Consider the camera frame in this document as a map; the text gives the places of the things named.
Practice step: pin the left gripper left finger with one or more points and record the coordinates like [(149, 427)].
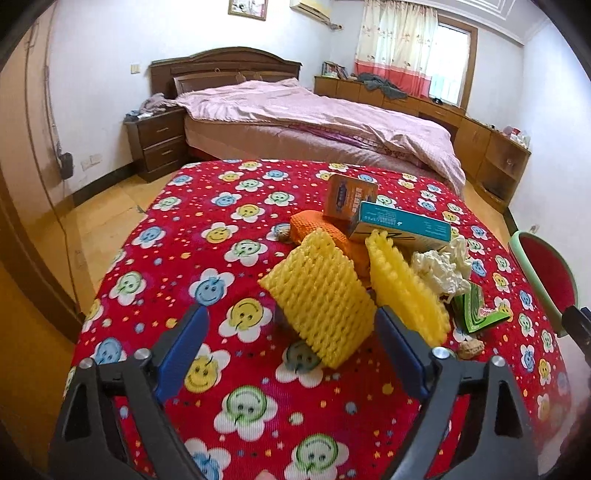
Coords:
[(88, 442)]

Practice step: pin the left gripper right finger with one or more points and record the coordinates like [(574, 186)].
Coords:
[(472, 422)]

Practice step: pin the white tissue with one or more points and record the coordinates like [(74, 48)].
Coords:
[(446, 271)]

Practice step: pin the yellow foam fruit net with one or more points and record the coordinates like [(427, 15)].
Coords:
[(322, 298)]

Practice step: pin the orange cardboard box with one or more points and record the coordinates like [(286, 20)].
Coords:
[(345, 195)]

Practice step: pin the green red trash bin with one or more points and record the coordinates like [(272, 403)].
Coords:
[(548, 274)]

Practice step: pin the peanut shell near edge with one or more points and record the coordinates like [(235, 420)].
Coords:
[(470, 349)]

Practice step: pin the green striped wrapper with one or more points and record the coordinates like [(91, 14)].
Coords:
[(472, 315)]

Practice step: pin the red smiley flower blanket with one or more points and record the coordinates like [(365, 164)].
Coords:
[(255, 398)]

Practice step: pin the long wooden cabinet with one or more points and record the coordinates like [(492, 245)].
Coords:
[(492, 161)]

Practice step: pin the teal white cardboard box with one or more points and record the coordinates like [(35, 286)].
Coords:
[(414, 231)]

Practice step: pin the walnut beside orange bag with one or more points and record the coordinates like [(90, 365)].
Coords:
[(282, 232)]

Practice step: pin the dark wooden nightstand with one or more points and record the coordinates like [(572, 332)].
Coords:
[(157, 143)]

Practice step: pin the dark clothes on cabinet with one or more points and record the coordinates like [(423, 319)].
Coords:
[(374, 82)]

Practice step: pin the floral red curtain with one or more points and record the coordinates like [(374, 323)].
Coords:
[(396, 42)]

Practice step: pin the clothes on nightstand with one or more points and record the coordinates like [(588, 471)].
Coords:
[(155, 104)]

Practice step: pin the pink quilted bed cover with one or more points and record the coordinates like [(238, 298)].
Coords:
[(284, 120)]

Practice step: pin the dark wooden headboard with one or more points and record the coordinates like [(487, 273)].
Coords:
[(216, 68)]

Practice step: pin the white air conditioner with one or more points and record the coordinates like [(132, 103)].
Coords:
[(319, 10)]

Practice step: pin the black wall plug adapter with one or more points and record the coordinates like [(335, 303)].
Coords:
[(66, 165)]

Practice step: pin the framed wall picture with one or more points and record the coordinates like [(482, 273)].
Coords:
[(252, 9)]

